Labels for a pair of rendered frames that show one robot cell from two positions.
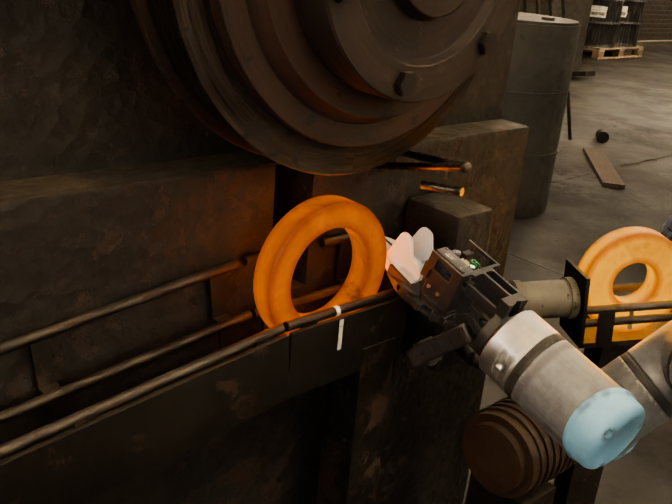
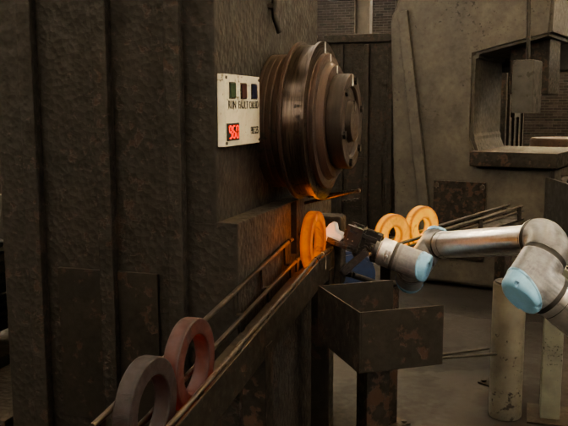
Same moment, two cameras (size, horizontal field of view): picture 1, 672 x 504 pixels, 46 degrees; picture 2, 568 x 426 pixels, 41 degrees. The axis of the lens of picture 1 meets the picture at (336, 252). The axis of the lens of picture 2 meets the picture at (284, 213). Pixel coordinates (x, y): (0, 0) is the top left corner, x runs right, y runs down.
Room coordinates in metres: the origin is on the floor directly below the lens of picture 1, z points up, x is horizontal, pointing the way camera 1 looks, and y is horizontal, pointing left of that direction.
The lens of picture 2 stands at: (-1.12, 1.20, 1.16)
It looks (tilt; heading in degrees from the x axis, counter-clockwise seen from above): 8 degrees down; 331
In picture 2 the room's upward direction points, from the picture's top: straight up
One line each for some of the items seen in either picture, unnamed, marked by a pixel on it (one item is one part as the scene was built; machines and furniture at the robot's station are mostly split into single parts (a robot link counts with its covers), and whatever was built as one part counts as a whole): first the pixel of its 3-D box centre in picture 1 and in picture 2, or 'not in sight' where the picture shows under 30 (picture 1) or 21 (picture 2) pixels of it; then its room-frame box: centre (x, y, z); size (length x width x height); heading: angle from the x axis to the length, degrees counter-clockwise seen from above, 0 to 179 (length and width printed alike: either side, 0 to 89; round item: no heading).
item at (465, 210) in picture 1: (437, 280); (328, 248); (1.03, -0.15, 0.68); 0.11 x 0.08 x 0.24; 44
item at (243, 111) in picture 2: not in sight; (240, 110); (0.70, 0.33, 1.15); 0.26 x 0.02 x 0.18; 134
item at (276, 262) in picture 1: (322, 271); (313, 240); (0.86, 0.01, 0.75); 0.18 x 0.03 x 0.18; 132
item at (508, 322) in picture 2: not in sight; (507, 348); (0.88, -0.85, 0.26); 0.12 x 0.12 x 0.52
